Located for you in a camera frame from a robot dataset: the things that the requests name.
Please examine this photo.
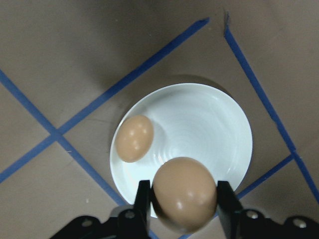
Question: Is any brown egg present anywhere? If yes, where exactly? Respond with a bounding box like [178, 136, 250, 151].
[115, 115, 154, 163]
[152, 156, 218, 234]

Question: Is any white round plate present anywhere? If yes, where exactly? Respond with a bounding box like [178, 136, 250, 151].
[109, 83, 253, 220]

